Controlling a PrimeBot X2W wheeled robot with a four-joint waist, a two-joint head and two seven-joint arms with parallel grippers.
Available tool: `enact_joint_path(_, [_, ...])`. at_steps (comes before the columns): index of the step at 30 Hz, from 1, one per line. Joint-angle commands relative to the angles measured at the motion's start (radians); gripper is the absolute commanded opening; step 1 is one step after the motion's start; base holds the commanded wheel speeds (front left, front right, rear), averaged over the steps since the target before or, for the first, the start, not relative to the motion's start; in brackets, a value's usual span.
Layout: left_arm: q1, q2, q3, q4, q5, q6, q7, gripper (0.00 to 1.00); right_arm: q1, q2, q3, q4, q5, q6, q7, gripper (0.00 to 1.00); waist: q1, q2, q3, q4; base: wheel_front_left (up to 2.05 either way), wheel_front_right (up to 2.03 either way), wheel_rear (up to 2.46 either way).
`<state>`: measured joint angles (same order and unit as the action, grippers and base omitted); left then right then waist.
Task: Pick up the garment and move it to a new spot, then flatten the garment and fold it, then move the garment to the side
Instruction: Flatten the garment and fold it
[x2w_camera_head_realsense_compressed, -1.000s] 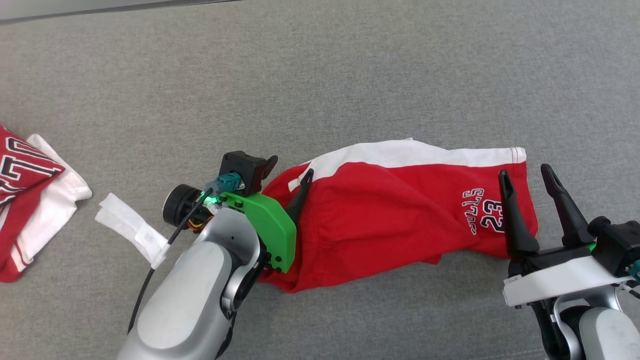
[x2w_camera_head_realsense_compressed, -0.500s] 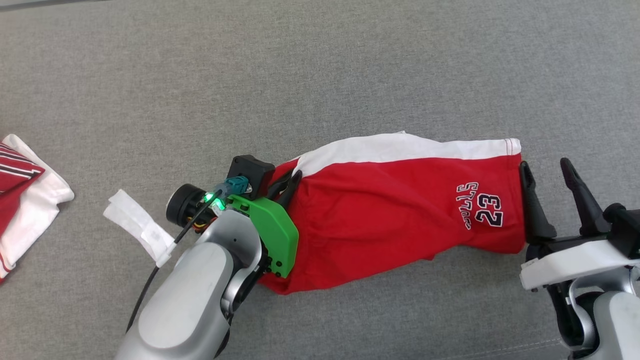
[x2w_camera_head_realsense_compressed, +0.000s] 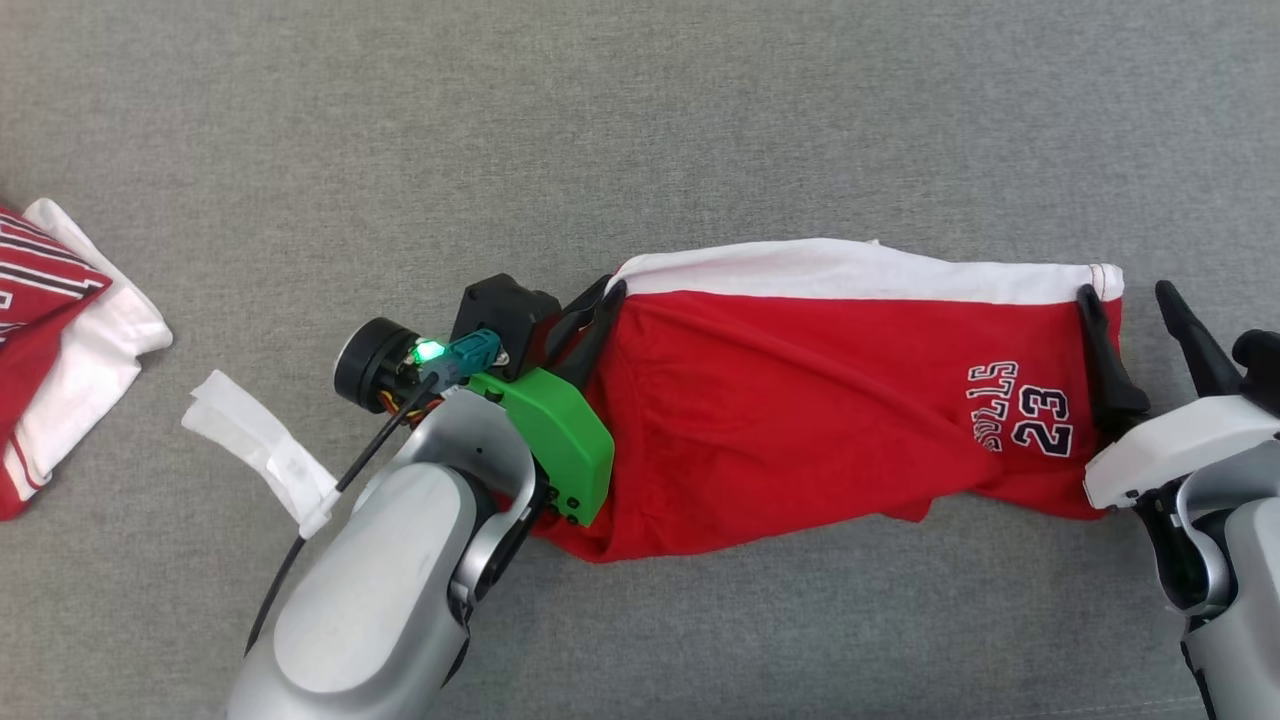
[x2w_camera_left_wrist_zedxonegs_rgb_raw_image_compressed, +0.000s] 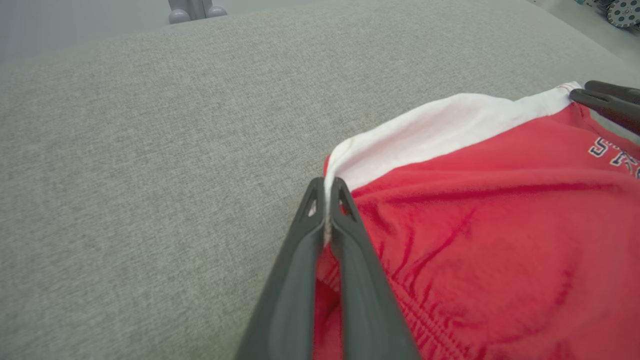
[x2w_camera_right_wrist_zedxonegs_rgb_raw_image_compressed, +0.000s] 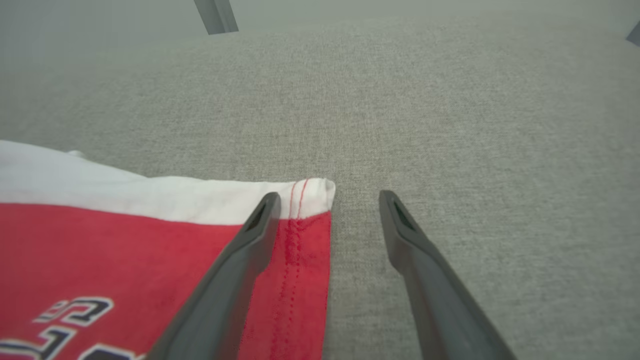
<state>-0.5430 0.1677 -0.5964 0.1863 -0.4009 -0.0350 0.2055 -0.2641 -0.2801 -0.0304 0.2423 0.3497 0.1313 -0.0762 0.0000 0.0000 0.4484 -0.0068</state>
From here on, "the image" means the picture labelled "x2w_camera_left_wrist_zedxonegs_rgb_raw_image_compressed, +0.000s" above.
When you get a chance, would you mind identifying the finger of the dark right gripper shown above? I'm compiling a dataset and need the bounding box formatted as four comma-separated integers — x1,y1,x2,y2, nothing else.
569,88,640,136
584,80,640,105

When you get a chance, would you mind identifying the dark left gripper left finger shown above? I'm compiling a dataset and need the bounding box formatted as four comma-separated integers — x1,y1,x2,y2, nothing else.
235,177,327,360

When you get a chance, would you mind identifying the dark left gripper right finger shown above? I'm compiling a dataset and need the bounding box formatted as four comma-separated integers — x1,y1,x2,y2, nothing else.
329,177,421,360

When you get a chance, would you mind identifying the red shorts white waistband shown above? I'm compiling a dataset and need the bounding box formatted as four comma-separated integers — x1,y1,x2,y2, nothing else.
312,81,640,360

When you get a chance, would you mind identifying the patterned round object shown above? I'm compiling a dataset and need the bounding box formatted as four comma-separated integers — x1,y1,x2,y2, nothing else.
575,0,640,32

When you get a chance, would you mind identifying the grey partition post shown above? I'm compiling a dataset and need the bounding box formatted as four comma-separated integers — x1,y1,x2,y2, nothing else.
167,0,229,25

